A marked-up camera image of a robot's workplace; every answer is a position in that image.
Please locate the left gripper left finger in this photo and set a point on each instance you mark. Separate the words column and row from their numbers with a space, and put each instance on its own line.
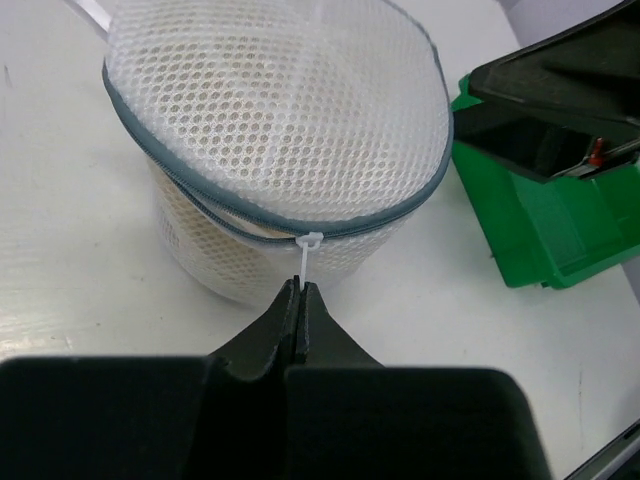
column 268, row 343

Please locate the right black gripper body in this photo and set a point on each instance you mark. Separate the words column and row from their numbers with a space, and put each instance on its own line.
column 610, row 155

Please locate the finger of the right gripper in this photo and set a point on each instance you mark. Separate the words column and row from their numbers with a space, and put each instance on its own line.
column 527, row 146
column 589, row 72

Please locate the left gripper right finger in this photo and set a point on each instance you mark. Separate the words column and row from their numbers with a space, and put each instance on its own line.
column 321, row 341

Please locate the green plastic bin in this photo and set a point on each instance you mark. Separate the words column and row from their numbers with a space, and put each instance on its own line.
column 557, row 234

